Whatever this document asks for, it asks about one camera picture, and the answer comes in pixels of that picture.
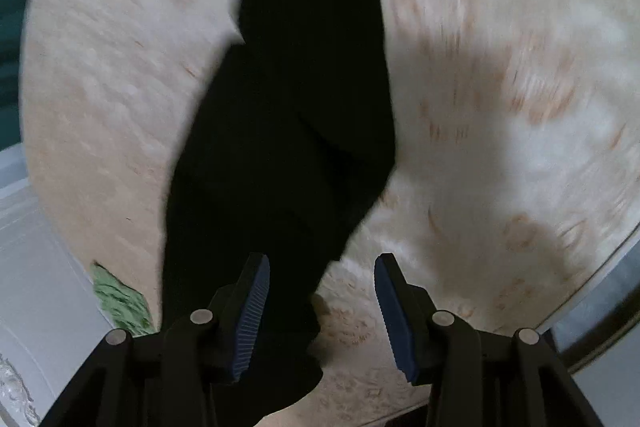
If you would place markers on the white carved headboard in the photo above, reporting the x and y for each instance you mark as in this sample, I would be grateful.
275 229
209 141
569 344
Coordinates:
45 307

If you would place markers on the beige floral mattress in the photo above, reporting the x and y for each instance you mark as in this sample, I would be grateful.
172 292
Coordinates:
500 57

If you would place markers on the teal curtain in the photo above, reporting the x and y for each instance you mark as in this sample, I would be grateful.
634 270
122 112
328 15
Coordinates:
10 57

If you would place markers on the black ribbed pants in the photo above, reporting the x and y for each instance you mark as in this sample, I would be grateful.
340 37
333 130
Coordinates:
300 82

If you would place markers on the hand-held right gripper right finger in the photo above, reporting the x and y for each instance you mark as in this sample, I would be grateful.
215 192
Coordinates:
395 312

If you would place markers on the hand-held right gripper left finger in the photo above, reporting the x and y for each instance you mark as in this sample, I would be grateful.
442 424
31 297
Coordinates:
252 312

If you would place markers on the green shirt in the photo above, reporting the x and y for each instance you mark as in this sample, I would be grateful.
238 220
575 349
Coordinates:
120 302

